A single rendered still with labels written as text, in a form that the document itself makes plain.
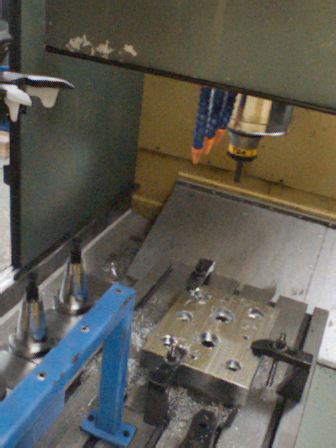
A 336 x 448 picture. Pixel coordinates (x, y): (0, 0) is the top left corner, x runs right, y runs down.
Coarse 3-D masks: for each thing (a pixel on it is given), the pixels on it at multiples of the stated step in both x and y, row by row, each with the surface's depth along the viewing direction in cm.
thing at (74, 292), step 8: (72, 264) 79; (80, 264) 80; (64, 272) 81; (72, 272) 80; (80, 272) 80; (64, 280) 81; (72, 280) 80; (80, 280) 81; (64, 288) 81; (72, 288) 81; (80, 288) 81; (64, 296) 81; (72, 296) 81; (80, 296) 81; (72, 304) 82; (80, 304) 82
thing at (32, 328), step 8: (24, 296) 71; (40, 296) 72; (24, 304) 70; (32, 304) 70; (40, 304) 71; (24, 312) 71; (32, 312) 71; (40, 312) 71; (24, 320) 71; (32, 320) 71; (40, 320) 72; (24, 328) 72; (32, 328) 71; (40, 328) 72; (16, 336) 73; (24, 336) 72; (32, 336) 72; (40, 336) 72; (24, 344) 72; (32, 344) 72; (40, 344) 73
